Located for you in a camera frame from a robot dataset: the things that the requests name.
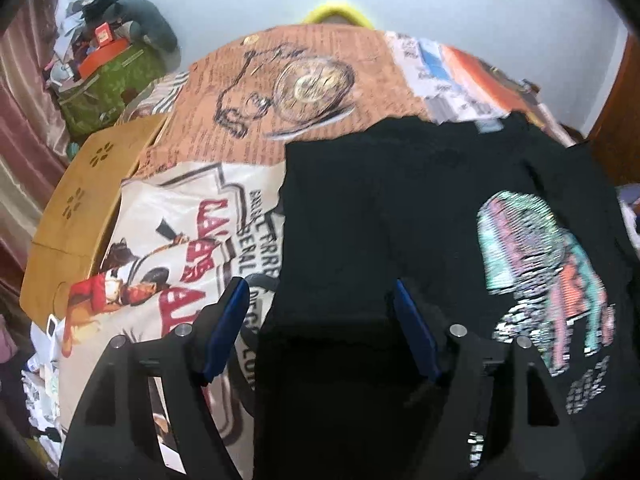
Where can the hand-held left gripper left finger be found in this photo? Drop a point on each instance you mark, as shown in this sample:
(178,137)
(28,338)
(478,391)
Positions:
(226,330)

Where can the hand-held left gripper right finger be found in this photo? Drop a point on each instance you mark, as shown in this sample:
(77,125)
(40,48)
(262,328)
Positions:
(414,330)

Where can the black printed t-shirt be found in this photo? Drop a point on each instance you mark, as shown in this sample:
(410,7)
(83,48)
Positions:
(350,210)

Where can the pile of white bags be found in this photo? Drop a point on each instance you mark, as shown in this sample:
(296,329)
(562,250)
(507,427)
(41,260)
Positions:
(45,385)

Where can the small wooden table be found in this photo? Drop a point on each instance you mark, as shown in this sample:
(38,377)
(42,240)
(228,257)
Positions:
(90,185)

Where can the printed blanket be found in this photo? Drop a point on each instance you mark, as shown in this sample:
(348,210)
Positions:
(225,110)

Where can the pale blue cloth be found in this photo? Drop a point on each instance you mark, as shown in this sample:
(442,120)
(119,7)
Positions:
(631,215)

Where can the green bag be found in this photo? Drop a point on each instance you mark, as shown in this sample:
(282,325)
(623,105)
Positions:
(115,80)

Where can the wooden door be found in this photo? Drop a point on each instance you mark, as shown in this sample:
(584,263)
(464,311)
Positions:
(620,125)

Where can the orange box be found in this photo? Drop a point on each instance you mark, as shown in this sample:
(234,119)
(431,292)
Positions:
(100,57)

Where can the pink striped curtain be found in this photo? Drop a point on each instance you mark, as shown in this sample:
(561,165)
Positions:
(25,85)

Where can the grey plush toy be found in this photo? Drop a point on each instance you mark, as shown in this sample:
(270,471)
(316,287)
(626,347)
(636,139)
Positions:
(150,20)

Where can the yellow foam tube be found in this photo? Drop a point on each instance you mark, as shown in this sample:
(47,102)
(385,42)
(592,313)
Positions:
(335,8)

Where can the pile of mixed clutter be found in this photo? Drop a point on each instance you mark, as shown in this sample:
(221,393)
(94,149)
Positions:
(80,25)

